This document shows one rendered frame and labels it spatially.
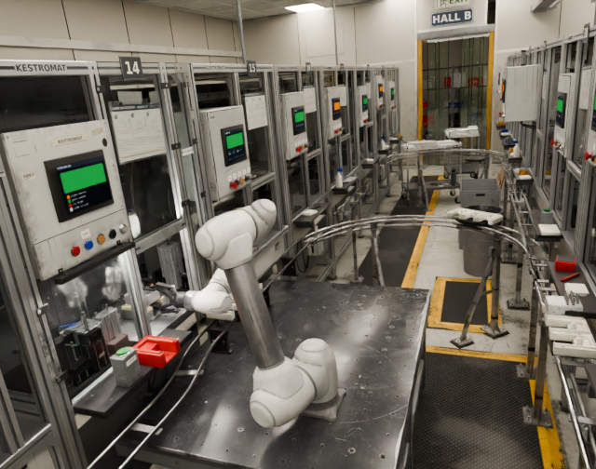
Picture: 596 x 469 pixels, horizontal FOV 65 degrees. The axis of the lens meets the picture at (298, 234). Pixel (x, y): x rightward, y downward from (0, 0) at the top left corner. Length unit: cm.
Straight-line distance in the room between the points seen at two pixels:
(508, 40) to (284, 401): 886
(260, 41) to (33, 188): 943
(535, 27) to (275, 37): 498
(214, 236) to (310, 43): 906
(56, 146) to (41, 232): 28
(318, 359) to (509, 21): 871
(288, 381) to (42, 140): 111
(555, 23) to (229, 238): 890
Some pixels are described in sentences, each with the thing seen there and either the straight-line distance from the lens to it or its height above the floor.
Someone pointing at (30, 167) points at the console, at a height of 172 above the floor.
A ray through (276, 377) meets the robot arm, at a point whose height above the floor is 96.
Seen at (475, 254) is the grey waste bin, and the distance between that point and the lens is 466.
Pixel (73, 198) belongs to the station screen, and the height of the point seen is 160.
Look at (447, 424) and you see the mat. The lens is 293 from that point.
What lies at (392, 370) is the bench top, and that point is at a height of 68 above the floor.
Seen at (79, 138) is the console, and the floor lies 178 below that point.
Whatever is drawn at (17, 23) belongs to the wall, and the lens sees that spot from 656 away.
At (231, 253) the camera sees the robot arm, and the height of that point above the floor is 138.
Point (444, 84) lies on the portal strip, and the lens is 992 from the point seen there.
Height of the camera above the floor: 189
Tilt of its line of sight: 18 degrees down
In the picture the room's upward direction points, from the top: 5 degrees counter-clockwise
